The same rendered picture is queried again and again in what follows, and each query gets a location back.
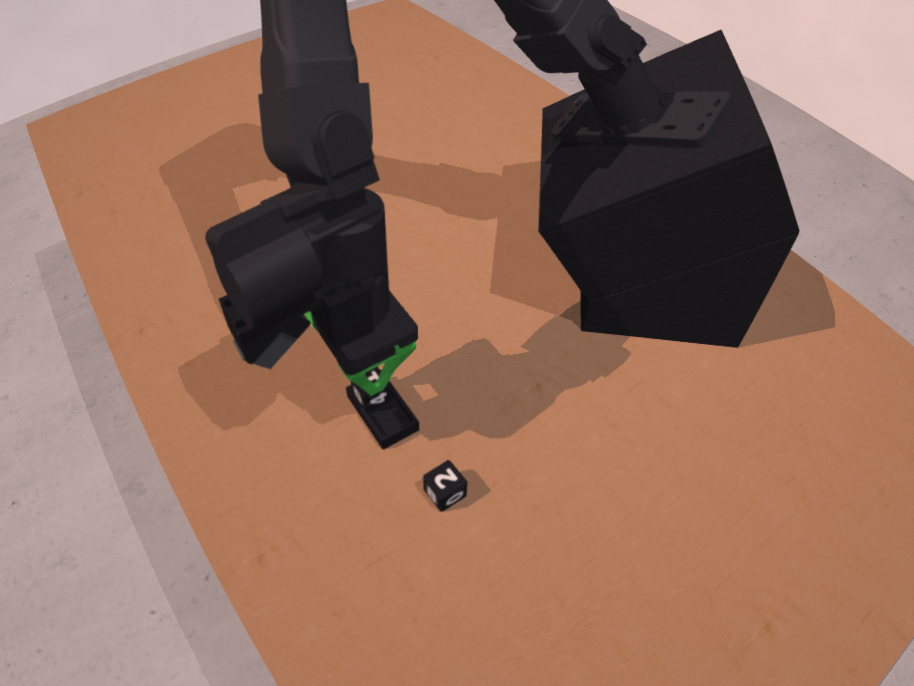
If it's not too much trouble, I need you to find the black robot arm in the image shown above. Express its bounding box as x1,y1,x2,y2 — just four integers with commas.
205,0,733,369

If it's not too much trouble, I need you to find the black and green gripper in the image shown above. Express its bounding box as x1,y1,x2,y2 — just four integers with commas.
305,260,418,396

